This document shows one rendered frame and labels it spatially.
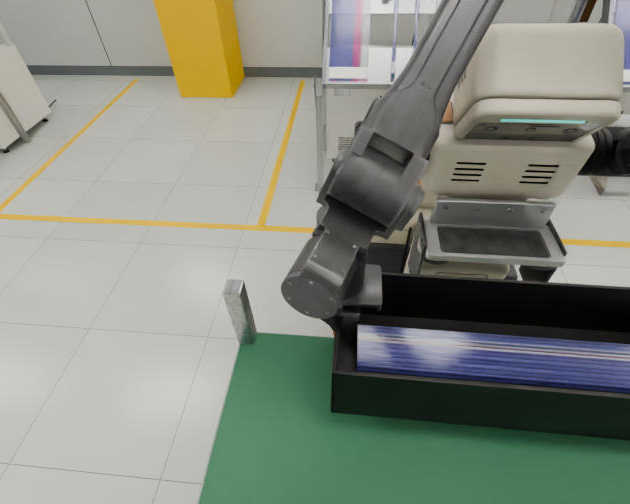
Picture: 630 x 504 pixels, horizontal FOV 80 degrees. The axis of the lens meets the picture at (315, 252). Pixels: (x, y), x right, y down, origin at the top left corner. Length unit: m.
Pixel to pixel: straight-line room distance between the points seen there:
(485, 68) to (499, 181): 0.23
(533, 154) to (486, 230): 0.16
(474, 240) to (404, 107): 0.48
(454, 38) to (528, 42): 0.31
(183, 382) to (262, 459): 1.22
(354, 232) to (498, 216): 0.50
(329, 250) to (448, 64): 0.18
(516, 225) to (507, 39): 0.35
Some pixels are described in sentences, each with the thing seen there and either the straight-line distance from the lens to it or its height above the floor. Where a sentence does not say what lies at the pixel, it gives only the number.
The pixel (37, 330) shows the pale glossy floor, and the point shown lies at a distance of 2.32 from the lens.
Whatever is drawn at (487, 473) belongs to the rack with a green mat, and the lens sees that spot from 0.66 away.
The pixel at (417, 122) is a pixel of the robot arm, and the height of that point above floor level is 1.40.
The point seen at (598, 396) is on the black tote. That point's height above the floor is 1.13.
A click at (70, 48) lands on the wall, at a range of 5.21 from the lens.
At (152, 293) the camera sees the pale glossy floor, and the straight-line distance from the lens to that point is 2.17.
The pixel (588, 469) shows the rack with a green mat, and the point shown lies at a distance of 0.73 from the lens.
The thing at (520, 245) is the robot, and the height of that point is 1.04.
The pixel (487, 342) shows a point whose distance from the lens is 0.62.
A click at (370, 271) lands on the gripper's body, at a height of 1.20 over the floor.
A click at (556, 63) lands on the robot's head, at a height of 1.35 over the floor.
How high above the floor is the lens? 1.56
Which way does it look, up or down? 46 degrees down
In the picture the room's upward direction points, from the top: 2 degrees counter-clockwise
